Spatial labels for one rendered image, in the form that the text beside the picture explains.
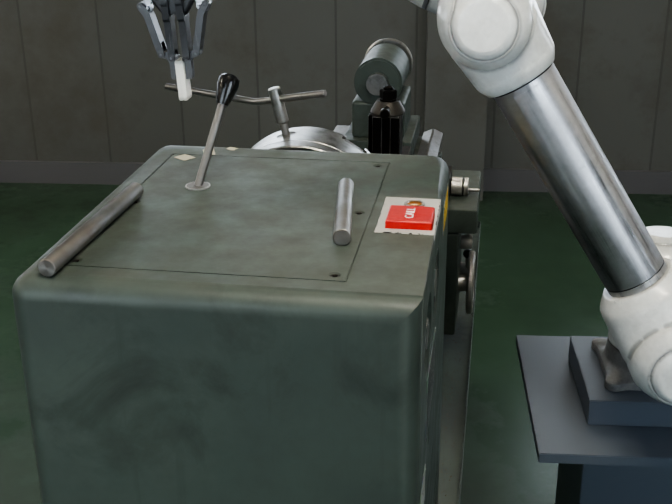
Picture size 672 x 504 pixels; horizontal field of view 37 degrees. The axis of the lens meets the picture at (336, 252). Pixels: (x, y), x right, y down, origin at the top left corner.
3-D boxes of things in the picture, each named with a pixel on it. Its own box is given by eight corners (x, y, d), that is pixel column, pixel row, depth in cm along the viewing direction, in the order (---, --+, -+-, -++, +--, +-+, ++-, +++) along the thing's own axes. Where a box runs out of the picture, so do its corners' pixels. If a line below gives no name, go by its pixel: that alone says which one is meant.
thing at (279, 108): (298, 148, 179) (282, 85, 175) (292, 152, 177) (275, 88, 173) (288, 149, 180) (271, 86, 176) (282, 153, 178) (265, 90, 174)
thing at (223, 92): (236, 109, 145) (234, 76, 143) (214, 108, 146) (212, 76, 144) (242, 102, 149) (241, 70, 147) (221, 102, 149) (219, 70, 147)
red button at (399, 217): (431, 237, 128) (431, 221, 128) (384, 234, 129) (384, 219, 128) (434, 220, 134) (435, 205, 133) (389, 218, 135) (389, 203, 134)
